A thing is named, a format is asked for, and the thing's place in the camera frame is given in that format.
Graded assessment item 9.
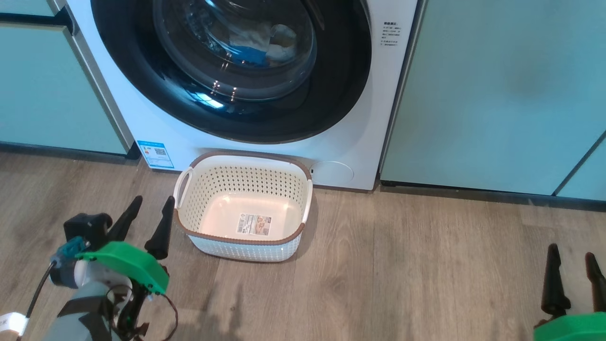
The yellow garment with blue band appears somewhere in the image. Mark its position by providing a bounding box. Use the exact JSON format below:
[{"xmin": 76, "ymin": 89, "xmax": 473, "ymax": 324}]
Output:
[{"xmin": 229, "ymin": 19, "xmax": 273, "ymax": 67}]

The mint green cabinet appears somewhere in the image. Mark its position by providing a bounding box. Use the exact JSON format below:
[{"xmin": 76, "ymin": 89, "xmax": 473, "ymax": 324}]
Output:
[
  {"xmin": 556, "ymin": 135, "xmax": 606, "ymax": 202},
  {"xmin": 379, "ymin": 0, "xmax": 606, "ymax": 199}
]

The white front-load washing machine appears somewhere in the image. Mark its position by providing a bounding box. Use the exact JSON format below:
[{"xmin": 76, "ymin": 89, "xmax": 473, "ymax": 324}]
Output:
[{"xmin": 66, "ymin": 0, "xmax": 419, "ymax": 191}]

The small printed text sticker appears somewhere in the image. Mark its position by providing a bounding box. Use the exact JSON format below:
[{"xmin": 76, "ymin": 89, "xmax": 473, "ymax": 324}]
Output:
[{"xmin": 381, "ymin": 21, "xmax": 402, "ymax": 47}]

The black cabinet handle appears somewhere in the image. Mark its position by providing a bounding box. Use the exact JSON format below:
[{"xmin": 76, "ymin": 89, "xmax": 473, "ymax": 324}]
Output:
[{"xmin": 0, "ymin": 7, "xmax": 76, "ymax": 35}]

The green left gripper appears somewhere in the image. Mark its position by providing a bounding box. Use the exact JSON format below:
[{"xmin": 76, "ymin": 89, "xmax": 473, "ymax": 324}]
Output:
[{"xmin": 76, "ymin": 196, "xmax": 176, "ymax": 295}]

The black round glass washer door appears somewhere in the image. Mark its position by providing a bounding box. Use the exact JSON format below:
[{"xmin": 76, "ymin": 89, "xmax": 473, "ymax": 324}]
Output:
[{"xmin": 90, "ymin": 0, "xmax": 372, "ymax": 144}]

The round white filter cover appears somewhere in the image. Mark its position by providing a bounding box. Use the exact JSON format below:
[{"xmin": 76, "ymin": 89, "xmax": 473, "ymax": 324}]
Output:
[{"xmin": 310, "ymin": 161, "xmax": 355, "ymax": 187}]

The blue energy label sticker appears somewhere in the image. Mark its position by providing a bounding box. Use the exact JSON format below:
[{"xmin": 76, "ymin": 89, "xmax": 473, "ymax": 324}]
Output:
[{"xmin": 137, "ymin": 140, "xmax": 174, "ymax": 170}]

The basket product label sticker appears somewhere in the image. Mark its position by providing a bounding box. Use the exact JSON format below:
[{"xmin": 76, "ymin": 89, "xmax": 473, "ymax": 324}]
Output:
[{"xmin": 237, "ymin": 213, "xmax": 273, "ymax": 236}]

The mint cabinet with black handle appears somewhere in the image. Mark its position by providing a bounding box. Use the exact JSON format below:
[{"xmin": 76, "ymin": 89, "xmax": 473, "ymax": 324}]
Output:
[{"xmin": 0, "ymin": 0, "xmax": 138, "ymax": 156}]

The white cable tag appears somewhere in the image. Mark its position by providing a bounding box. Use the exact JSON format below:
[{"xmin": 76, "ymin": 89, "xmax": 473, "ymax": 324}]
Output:
[{"xmin": 0, "ymin": 312, "xmax": 28, "ymax": 336}]

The white basket with brown rim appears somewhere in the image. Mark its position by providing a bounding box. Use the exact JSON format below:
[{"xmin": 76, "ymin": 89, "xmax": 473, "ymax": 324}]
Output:
[{"xmin": 173, "ymin": 152, "xmax": 314, "ymax": 262}]

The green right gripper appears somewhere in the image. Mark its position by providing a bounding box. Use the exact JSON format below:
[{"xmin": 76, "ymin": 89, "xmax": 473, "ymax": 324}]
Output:
[{"xmin": 534, "ymin": 243, "xmax": 606, "ymax": 341}]

